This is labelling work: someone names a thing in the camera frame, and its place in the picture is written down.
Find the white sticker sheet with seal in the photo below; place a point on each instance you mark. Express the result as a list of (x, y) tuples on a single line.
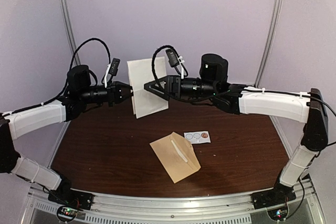
[(199, 137)]

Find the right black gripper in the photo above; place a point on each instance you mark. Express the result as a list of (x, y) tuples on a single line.
[(172, 86)]

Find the left small circuit board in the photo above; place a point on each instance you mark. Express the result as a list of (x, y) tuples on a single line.
[(66, 214)]

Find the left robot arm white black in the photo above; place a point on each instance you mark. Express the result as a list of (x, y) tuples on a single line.
[(78, 93)]

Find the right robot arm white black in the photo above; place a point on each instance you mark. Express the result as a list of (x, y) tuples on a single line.
[(304, 107)]

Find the right aluminium frame post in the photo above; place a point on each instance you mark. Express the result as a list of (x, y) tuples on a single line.
[(276, 10)]

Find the aluminium frame post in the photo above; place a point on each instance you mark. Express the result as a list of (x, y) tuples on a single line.
[(68, 25), (276, 10)]

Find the brown kraft envelope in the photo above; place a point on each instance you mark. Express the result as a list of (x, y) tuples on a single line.
[(176, 168)]

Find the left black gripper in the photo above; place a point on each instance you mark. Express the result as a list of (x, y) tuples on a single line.
[(114, 94)]

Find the left aluminium frame post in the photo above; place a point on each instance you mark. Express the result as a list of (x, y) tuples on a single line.
[(68, 25)]

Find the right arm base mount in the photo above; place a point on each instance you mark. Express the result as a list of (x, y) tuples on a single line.
[(269, 198)]

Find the small circuit board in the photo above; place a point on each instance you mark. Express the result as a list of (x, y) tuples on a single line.
[(66, 214), (278, 214)]

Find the right small circuit board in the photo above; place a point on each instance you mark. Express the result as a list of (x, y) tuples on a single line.
[(278, 214)]

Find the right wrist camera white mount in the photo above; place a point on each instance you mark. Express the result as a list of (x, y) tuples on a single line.
[(176, 62)]

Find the front aluminium rail base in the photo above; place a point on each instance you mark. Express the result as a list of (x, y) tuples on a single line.
[(232, 208)]

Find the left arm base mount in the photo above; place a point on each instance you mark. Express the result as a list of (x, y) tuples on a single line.
[(76, 200)]

